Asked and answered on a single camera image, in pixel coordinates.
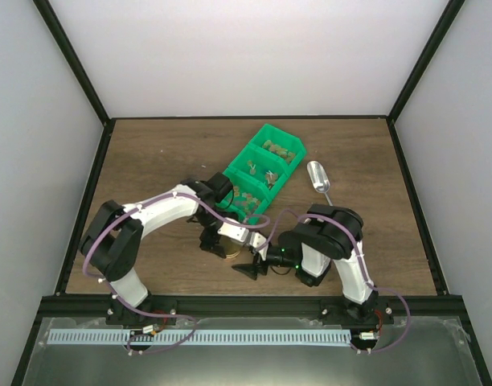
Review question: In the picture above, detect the cream jar lid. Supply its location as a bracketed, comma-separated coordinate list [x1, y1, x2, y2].
[220, 236, 243, 259]

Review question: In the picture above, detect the green bin with star candies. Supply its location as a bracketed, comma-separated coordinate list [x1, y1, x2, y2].
[218, 167, 271, 224]

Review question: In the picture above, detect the silver metal scoop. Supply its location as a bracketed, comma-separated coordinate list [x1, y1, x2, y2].
[306, 161, 333, 206]

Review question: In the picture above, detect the green bin with popsicle candies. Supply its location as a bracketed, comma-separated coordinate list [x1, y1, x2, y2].
[249, 124, 307, 167]

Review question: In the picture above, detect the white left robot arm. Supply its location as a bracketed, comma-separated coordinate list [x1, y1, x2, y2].
[79, 172, 238, 325]

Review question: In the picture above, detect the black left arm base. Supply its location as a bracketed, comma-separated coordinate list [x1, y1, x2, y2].
[105, 293, 178, 326]

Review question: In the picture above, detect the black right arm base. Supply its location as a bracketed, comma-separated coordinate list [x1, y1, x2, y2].
[318, 296, 394, 326]

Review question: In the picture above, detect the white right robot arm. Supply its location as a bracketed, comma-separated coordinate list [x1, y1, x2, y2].
[232, 203, 377, 324]

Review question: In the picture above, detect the light blue slotted cable duct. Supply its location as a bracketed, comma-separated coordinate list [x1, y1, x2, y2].
[47, 329, 351, 347]

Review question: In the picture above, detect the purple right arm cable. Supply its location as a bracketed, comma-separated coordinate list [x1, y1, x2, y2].
[261, 207, 412, 355]

